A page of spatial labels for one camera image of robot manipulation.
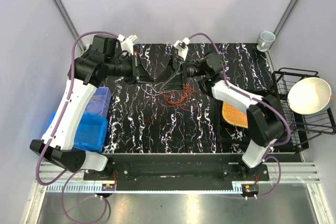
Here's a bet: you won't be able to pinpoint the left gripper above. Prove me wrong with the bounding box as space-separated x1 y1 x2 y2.
106 51 155 84

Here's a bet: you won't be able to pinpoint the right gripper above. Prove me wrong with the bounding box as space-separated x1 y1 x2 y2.
155 55 207 93

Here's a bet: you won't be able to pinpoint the orange wire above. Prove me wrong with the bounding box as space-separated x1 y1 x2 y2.
87 98 103 112

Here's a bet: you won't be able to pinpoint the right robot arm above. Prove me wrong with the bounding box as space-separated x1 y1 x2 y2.
155 52 289 180

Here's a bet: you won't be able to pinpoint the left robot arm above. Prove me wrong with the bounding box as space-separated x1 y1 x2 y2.
29 31 153 180

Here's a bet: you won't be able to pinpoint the lavender plastic bin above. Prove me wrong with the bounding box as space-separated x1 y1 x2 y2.
86 87 112 118

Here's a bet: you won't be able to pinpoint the woven bamboo basket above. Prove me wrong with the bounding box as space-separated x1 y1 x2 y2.
222 102 248 129

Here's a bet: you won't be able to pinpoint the blue plastic bin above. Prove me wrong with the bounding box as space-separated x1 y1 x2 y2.
50 113 108 153

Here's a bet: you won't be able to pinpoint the white mug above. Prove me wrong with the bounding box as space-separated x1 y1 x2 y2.
257 31 276 52

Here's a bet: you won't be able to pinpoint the white bowl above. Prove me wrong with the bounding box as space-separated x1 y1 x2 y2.
287 77 333 115

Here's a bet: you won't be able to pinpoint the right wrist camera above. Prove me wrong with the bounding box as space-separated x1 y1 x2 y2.
174 37 190 61

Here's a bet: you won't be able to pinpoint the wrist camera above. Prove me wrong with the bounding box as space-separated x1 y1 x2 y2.
117 35 138 55
174 37 190 61

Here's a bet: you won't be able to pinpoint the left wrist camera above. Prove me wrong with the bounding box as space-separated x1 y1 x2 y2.
117 35 138 55

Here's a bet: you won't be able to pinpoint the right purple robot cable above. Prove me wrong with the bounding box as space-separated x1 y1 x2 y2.
187 33 291 200

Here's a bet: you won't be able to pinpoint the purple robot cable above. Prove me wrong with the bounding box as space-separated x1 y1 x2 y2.
187 33 291 200
35 31 124 222

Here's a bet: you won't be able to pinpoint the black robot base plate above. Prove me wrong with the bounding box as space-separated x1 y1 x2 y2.
83 153 270 183

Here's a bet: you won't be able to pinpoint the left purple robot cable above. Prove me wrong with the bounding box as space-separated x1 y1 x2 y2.
35 31 124 222

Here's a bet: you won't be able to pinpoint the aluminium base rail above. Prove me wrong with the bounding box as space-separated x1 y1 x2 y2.
39 163 320 195

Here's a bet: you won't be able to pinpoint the aluminium frame post left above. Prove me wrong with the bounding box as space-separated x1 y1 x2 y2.
52 0 80 40

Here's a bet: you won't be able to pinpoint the aluminium frame post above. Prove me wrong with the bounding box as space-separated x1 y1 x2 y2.
52 0 80 40
273 0 300 37

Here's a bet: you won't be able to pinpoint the black wire dish rack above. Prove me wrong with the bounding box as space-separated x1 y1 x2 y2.
270 68 335 147

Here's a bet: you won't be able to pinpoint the aluminium frame post right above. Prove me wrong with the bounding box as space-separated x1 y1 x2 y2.
273 0 300 37

